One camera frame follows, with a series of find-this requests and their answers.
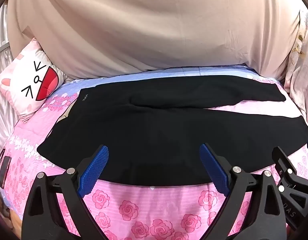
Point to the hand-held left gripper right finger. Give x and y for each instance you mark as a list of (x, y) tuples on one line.
[(214, 170)]

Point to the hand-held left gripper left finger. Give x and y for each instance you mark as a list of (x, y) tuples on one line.
[(93, 170)]

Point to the black pants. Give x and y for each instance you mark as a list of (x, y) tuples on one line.
[(169, 120)]

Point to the pink floral bed sheet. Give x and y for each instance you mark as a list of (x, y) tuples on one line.
[(154, 210)]

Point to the cream floral cloth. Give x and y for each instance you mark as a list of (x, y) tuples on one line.
[(301, 67)]

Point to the dark red phone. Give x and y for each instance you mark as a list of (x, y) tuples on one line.
[(4, 171)]

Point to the white satin cloth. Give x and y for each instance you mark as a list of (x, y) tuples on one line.
[(1, 120)]

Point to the cartoon face pillow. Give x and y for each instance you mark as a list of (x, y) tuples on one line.
[(26, 80)]

